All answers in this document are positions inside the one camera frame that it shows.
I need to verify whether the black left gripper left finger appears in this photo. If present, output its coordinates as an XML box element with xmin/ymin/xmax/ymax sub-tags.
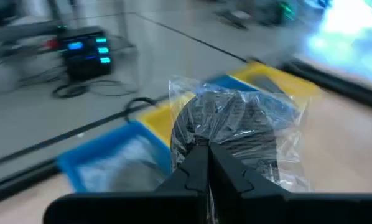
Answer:
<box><xmin>42</xmin><ymin>144</ymin><xmax>209</xmax><ymax>224</ymax></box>

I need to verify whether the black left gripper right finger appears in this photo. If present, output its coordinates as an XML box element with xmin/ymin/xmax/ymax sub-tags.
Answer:
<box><xmin>209</xmin><ymin>142</ymin><xmax>372</xmax><ymax>224</ymax></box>

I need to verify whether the black textured item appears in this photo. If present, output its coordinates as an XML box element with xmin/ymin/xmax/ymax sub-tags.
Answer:
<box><xmin>168</xmin><ymin>74</ymin><xmax>313</xmax><ymax>194</ymax></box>

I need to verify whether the yellow plastic basket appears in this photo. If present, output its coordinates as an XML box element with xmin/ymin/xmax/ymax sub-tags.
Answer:
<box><xmin>228</xmin><ymin>59</ymin><xmax>322</xmax><ymax>99</ymax></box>
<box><xmin>136</xmin><ymin>91</ymin><xmax>196</xmax><ymax>149</ymax></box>

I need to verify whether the blue plastic basket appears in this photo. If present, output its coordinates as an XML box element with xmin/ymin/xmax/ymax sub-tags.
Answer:
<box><xmin>204</xmin><ymin>73</ymin><xmax>261</xmax><ymax>94</ymax></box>
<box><xmin>55</xmin><ymin>119</ymin><xmax>174</xmax><ymax>194</ymax></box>

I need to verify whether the black computer with cyan lights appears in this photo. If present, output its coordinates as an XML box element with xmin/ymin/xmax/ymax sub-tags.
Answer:
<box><xmin>57</xmin><ymin>26</ymin><xmax>113</xmax><ymax>81</ymax></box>

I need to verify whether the black floor cable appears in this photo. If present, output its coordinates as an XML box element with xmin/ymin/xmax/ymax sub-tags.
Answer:
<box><xmin>51</xmin><ymin>79</ymin><xmax>140</xmax><ymax>100</ymax></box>
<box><xmin>123</xmin><ymin>96</ymin><xmax>158</xmax><ymax>123</ymax></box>

